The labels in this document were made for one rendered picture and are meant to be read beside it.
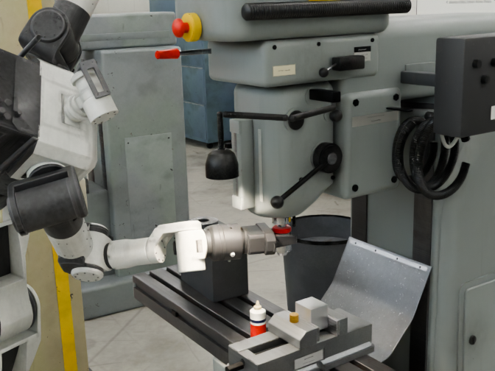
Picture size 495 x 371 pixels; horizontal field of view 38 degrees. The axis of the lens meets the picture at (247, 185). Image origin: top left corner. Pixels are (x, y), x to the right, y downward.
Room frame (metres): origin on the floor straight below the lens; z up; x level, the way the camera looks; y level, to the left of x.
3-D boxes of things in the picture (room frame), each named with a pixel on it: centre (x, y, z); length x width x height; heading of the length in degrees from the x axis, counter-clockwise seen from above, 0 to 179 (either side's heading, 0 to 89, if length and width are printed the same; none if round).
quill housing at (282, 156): (1.69, -0.09, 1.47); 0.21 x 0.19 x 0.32; 34
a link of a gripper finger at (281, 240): (1.66, -0.09, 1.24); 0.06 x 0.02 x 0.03; 104
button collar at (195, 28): (1.56, 0.11, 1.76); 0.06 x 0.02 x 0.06; 34
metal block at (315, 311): (1.59, -0.14, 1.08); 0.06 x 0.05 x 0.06; 34
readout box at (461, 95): (1.57, -0.52, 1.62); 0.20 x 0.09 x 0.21; 124
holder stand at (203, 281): (2.05, 0.11, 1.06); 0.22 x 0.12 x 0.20; 30
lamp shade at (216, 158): (1.51, 0.05, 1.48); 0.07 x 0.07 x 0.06
